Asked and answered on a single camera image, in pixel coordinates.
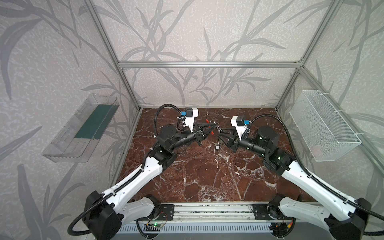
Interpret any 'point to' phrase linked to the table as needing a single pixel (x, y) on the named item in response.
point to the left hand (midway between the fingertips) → (217, 124)
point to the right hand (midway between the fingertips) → (220, 127)
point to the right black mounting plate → (260, 211)
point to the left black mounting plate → (166, 212)
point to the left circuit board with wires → (155, 225)
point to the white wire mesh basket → (329, 136)
